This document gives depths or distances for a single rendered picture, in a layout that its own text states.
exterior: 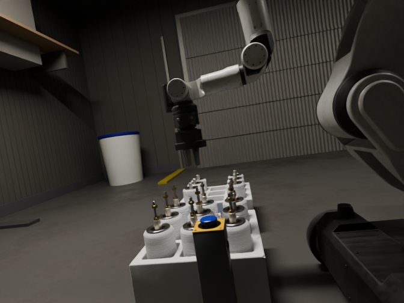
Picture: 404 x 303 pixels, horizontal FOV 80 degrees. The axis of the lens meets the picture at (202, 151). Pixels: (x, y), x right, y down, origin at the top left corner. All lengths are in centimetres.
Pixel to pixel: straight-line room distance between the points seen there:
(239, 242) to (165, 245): 22
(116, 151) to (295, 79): 288
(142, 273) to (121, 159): 287
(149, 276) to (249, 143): 337
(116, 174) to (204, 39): 250
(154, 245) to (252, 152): 334
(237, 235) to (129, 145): 300
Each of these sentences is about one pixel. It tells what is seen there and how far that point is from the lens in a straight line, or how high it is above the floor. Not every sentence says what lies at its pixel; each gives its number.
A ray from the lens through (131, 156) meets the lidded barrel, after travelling 361.
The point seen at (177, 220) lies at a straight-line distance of 89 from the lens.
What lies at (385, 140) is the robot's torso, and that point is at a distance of 58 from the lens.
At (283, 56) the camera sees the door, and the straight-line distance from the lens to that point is 419.
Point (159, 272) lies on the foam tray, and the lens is 78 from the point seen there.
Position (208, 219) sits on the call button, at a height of 33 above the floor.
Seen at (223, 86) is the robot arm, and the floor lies 67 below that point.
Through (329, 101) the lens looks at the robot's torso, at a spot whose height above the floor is 55.
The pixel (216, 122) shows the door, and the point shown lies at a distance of 399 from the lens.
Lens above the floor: 52
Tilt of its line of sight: 4 degrees down
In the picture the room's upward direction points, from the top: 8 degrees counter-clockwise
